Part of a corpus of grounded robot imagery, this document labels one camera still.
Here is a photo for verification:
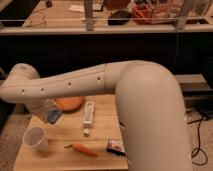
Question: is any black cable on floor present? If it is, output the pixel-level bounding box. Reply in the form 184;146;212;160
187;114;209;167

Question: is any blue sponge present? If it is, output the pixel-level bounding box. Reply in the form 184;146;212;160
47;108;62;124

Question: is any white paper on bench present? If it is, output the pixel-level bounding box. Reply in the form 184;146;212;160
68;5;84;13

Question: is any black object on bench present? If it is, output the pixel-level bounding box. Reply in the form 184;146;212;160
107;10;132;25

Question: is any orange bowl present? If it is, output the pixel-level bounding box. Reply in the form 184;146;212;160
53;96;85;111

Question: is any white tube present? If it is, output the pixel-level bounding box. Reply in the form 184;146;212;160
83;101;95;137

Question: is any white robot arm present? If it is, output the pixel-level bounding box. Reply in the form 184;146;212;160
0;60;193;171

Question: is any small dark box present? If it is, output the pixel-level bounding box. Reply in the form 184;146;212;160
106;140;125;156

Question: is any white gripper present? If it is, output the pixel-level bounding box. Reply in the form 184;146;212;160
25;99;54;123

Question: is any orange carrot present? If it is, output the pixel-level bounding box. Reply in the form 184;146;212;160
65;143;98;157

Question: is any orange basket on bench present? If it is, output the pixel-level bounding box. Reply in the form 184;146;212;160
131;0;183;24

